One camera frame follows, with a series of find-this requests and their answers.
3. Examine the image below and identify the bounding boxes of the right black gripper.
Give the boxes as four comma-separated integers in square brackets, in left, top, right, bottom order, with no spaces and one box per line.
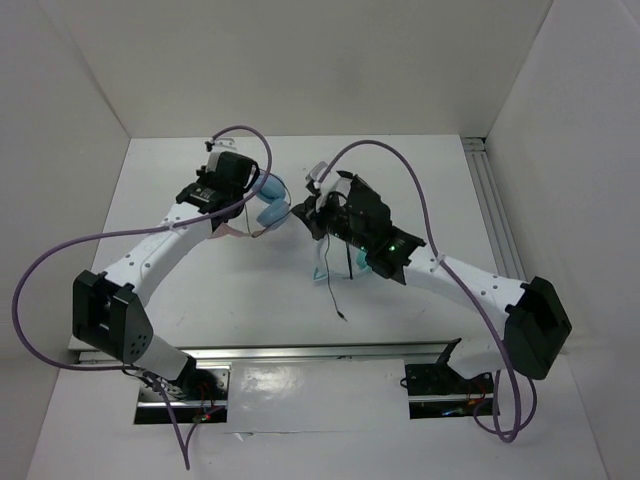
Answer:
[291,189,371,253]

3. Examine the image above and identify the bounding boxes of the thin black headphone cable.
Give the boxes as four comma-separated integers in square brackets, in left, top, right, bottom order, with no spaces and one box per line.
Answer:
[242,199,349,321]

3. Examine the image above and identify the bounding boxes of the pink blue cat-ear headphones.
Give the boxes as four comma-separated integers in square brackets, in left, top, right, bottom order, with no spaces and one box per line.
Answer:
[210,170,292,240]

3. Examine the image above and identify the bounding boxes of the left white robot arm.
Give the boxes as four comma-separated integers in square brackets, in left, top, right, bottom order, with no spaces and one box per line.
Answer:
[72,151,260,399]

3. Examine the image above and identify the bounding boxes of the teal white cat-ear headphones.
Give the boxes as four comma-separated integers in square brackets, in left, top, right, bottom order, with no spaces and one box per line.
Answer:
[312,236,371,282]

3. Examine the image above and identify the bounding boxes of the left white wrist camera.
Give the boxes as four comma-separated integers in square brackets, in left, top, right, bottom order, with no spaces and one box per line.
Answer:
[204,137,237,171]

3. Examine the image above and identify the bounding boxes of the aluminium front rail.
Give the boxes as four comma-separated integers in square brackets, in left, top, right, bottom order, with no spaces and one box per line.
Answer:
[69,340,464,369]

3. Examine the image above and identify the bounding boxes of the aluminium side rail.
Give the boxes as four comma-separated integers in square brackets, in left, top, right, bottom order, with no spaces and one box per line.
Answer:
[461,137,528,282]

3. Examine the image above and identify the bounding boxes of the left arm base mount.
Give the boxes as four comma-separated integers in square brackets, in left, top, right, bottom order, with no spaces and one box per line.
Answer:
[133,361,231,425]

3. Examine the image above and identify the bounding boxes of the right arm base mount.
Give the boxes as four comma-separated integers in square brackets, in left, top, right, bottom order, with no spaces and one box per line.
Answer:
[400,363,494,420]

